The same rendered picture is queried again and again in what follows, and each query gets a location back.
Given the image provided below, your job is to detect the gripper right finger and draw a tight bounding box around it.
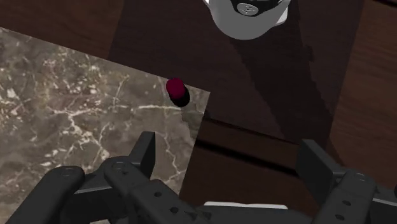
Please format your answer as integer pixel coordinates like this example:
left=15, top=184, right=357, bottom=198
left=295, top=139, right=397, bottom=224

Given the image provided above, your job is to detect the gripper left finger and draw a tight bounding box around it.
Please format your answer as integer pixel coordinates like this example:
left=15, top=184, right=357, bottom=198
left=5, top=131, right=212, bottom=224

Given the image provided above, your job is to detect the marble patterned robot stand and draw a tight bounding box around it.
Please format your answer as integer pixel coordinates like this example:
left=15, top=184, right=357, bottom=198
left=0, top=27, right=211, bottom=224

